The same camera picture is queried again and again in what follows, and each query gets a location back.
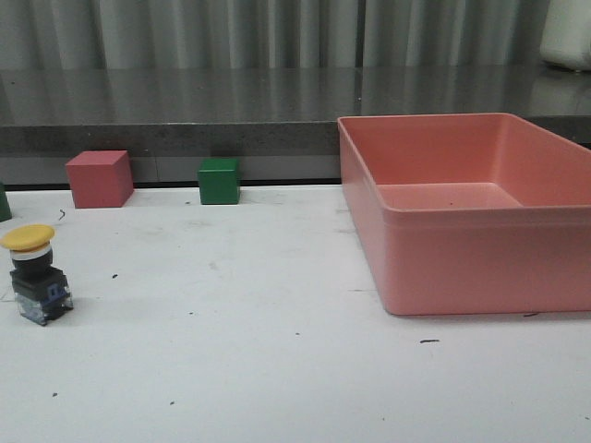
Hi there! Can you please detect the yellow push button switch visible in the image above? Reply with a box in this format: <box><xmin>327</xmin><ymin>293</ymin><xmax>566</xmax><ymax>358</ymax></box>
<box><xmin>1</xmin><ymin>224</ymin><xmax>74</xmax><ymax>326</ymax></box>

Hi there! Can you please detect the pink plastic bin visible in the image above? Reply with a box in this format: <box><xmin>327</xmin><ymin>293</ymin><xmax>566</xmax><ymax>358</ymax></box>
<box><xmin>338</xmin><ymin>114</ymin><xmax>590</xmax><ymax>316</ymax></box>

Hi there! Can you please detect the green cube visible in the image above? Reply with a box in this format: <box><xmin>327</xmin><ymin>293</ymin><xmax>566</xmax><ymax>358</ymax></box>
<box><xmin>0</xmin><ymin>183</ymin><xmax>12</xmax><ymax>222</ymax></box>
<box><xmin>198</xmin><ymin>158</ymin><xmax>240</xmax><ymax>205</ymax></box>

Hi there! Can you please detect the green cube left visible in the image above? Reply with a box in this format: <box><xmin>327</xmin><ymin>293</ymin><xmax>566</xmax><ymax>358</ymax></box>
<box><xmin>0</xmin><ymin>183</ymin><xmax>12</xmax><ymax>222</ymax></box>

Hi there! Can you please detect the grey stone counter ledge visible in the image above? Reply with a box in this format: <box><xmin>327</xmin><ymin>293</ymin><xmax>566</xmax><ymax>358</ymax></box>
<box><xmin>1</xmin><ymin>65</ymin><xmax>590</xmax><ymax>189</ymax></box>

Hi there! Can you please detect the pink cube middle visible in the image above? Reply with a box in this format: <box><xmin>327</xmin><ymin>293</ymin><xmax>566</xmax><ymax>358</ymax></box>
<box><xmin>66</xmin><ymin>150</ymin><xmax>134</xmax><ymax>209</ymax></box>

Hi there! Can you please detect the green cube right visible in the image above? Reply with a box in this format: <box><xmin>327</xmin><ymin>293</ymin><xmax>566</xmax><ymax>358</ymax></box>
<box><xmin>198</xmin><ymin>158</ymin><xmax>240</xmax><ymax>205</ymax></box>

